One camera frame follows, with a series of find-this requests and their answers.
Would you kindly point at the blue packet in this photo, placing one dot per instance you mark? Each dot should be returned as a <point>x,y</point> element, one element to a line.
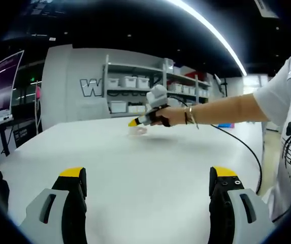
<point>224,125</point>

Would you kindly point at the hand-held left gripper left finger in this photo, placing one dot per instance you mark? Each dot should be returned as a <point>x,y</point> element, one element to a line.
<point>56,218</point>

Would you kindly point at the grey metal shelving unit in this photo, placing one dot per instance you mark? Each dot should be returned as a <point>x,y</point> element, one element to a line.
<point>160,91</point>

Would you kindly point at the black cabinet with label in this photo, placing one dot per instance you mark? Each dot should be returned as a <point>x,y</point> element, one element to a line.
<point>26,133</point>

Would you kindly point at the white device on black stand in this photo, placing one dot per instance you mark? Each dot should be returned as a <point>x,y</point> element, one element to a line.
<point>218,80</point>

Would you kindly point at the monitor with purple screen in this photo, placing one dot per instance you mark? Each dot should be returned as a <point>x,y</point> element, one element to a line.
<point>0,86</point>

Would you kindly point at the person's right hand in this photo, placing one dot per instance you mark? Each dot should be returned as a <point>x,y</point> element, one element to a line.
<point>172,115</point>

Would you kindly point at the pink cloth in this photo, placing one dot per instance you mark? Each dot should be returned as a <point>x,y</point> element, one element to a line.
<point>38,94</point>

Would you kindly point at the hanging white sign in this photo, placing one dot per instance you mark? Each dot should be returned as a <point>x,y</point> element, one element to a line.
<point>266,7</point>

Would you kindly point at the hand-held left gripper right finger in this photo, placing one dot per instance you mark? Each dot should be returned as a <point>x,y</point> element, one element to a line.
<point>224,218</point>

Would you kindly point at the long ceiling light strip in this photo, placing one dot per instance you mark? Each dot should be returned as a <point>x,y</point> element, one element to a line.
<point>211,28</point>

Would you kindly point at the group of white storage boxes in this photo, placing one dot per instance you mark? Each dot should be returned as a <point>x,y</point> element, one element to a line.
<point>131,82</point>

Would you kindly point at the white letter wall sign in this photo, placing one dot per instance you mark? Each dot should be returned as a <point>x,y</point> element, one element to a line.
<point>90,87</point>

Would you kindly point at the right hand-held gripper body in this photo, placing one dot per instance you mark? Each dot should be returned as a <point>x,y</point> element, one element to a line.
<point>158,97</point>

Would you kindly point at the hanging dark ceiling screen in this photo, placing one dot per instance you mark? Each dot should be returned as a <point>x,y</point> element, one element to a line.
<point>31,17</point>

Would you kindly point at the clear resealable bag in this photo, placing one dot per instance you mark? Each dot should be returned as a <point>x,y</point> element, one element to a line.
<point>137,131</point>

